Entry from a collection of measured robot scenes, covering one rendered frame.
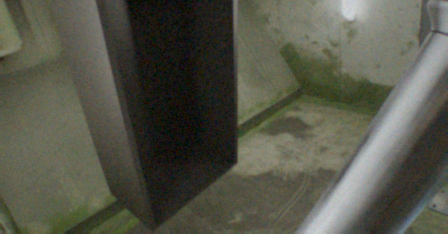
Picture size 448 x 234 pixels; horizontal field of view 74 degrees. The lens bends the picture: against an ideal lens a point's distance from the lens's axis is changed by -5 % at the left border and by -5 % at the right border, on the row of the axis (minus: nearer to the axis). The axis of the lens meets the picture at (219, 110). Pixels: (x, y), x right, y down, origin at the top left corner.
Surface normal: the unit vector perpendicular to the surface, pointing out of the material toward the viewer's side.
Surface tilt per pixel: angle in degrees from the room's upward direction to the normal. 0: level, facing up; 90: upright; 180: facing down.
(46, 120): 57
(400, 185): 76
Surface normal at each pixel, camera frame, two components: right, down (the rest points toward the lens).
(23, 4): 0.65, 0.21
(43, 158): 0.44, -0.31
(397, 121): -0.88, -0.21
